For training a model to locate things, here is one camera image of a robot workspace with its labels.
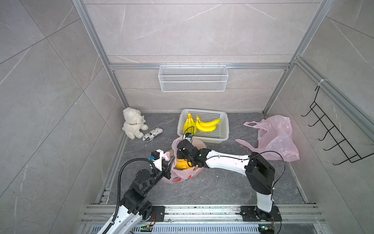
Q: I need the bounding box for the plain pink plastic bag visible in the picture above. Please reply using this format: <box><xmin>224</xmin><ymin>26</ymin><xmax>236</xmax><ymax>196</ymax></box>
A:
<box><xmin>236</xmin><ymin>115</ymin><xmax>300</xmax><ymax>162</ymax></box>

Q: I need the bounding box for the white teddy bear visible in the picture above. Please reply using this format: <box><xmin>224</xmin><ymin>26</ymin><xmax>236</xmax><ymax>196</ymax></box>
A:
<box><xmin>122</xmin><ymin>107</ymin><xmax>148</xmax><ymax>139</ymax></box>

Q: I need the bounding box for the white plastic basket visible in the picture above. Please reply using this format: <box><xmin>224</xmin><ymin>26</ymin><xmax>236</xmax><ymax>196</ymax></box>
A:
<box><xmin>177</xmin><ymin>109</ymin><xmax>229</xmax><ymax>143</ymax></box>

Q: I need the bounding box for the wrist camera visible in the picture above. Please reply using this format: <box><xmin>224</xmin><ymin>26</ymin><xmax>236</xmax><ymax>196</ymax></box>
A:
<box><xmin>150</xmin><ymin>149</ymin><xmax>165</xmax><ymax>171</ymax></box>
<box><xmin>184</xmin><ymin>133</ymin><xmax>193</xmax><ymax>142</ymax></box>

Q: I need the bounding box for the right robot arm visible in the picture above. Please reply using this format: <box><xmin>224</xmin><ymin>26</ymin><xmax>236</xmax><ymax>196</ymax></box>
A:
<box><xmin>177</xmin><ymin>144</ymin><xmax>282</xmax><ymax>222</ymax></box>

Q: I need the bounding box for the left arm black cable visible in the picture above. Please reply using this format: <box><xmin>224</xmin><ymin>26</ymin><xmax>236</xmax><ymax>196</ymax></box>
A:
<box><xmin>100</xmin><ymin>157</ymin><xmax>154</xmax><ymax>234</ymax></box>

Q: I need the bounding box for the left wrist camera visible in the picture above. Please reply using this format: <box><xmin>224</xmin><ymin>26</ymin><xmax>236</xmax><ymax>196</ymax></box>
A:
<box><xmin>150</xmin><ymin>149</ymin><xmax>165</xmax><ymax>171</ymax></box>

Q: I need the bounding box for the bright yellow banana bunch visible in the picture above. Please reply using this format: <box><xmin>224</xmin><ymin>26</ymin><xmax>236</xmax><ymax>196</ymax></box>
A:
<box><xmin>195</xmin><ymin>116</ymin><xmax>221</xmax><ymax>132</ymax></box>

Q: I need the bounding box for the black wire hook rack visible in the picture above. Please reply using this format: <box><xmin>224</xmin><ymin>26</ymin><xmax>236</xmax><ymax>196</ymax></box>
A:
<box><xmin>301</xmin><ymin>86</ymin><xmax>374</xmax><ymax>166</ymax></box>

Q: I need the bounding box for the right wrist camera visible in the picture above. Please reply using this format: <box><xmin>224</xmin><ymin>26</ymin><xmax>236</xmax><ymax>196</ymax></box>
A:
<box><xmin>184</xmin><ymin>133</ymin><xmax>193</xmax><ymax>142</ymax></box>

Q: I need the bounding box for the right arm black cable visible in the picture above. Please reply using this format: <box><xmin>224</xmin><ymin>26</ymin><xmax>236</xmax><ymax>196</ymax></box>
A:
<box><xmin>182</xmin><ymin>126</ymin><xmax>286</xmax><ymax>205</ymax></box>

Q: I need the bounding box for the white wire wall basket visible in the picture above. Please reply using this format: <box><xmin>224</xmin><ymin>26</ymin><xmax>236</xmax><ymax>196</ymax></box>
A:
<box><xmin>158</xmin><ymin>65</ymin><xmax>228</xmax><ymax>92</ymax></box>

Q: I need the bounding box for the yellow-green banana bunch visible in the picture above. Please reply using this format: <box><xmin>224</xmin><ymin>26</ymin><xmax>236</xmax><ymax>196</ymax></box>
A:
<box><xmin>183</xmin><ymin>113</ymin><xmax>197</xmax><ymax>136</ymax></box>

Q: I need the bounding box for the orange-yellow banana bunch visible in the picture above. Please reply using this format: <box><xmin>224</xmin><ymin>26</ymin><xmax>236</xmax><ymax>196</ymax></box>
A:
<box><xmin>175</xmin><ymin>159</ymin><xmax>193</xmax><ymax>171</ymax></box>

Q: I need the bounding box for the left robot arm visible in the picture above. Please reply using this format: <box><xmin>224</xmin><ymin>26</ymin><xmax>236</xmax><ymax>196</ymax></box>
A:
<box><xmin>99</xmin><ymin>157</ymin><xmax>175</xmax><ymax>234</ymax></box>

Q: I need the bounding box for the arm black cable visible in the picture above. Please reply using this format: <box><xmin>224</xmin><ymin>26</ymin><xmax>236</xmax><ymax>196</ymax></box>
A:
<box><xmin>182</xmin><ymin>126</ymin><xmax>286</xmax><ymax>205</ymax></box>
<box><xmin>100</xmin><ymin>157</ymin><xmax>154</xmax><ymax>234</ymax></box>

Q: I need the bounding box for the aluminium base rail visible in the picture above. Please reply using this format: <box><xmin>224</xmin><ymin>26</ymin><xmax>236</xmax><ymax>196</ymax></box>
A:
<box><xmin>76</xmin><ymin>204</ymin><xmax>326</xmax><ymax>234</ymax></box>

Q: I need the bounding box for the pink printed plastic bag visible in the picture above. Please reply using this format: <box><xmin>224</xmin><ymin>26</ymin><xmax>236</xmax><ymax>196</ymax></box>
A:
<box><xmin>161</xmin><ymin>137</ymin><xmax>207</xmax><ymax>184</ymax></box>

